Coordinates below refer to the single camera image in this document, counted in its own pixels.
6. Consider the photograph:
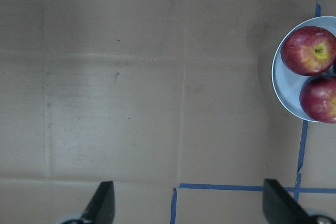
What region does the light blue plate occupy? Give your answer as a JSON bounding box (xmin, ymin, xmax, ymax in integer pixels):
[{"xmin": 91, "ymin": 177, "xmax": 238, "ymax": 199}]
[{"xmin": 271, "ymin": 16, "xmax": 335, "ymax": 122}]

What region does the red apple on plate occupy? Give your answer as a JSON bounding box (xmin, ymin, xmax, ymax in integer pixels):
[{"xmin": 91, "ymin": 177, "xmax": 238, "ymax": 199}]
[
  {"xmin": 280, "ymin": 26, "xmax": 335, "ymax": 76},
  {"xmin": 299, "ymin": 75, "xmax": 335, "ymax": 124}
]

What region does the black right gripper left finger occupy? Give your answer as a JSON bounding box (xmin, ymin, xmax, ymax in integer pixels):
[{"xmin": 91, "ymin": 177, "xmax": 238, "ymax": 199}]
[{"xmin": 80, "ymin": 181, "xmax": 115, "ymax": 224}]

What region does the red apple on plate outer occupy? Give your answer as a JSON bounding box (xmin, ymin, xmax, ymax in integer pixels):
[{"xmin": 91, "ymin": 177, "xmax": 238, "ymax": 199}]
[{"xmin": 299, "ymin": 75, "xmax": 335, "ymax": 124}]

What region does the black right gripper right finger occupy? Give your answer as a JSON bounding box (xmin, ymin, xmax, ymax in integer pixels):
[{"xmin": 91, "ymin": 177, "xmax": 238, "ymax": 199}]
[{"xmin": 262, "ymin": 178, "xmax": 336, "ymax": 224}]

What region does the red apple on plate rear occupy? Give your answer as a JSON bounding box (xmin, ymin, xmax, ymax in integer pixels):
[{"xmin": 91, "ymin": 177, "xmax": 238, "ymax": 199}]
[{"xmin": 280, "ymin": 26, "xmax": 335, "ymax": 76}]

